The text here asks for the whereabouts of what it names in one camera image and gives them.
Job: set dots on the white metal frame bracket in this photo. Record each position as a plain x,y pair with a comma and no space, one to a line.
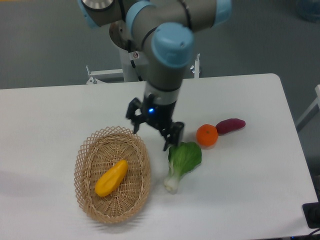
105,73

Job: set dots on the green bok choy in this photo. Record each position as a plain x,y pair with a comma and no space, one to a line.
182,159

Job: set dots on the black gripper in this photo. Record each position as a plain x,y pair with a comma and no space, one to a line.
159,116

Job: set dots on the white table leg right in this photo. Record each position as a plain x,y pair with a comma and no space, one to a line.
310,111

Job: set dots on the purple sweet potato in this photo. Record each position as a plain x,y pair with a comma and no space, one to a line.
230,125

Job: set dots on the woven wicker basket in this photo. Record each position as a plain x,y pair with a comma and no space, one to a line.
98,153

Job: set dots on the orange tangerine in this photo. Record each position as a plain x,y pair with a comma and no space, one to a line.
207,135

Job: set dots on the black device at edge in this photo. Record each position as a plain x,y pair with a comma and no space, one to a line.
312,214

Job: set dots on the yellow mango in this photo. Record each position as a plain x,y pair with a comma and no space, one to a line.
111,179

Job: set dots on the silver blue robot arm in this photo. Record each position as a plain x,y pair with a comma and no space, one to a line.
165,34

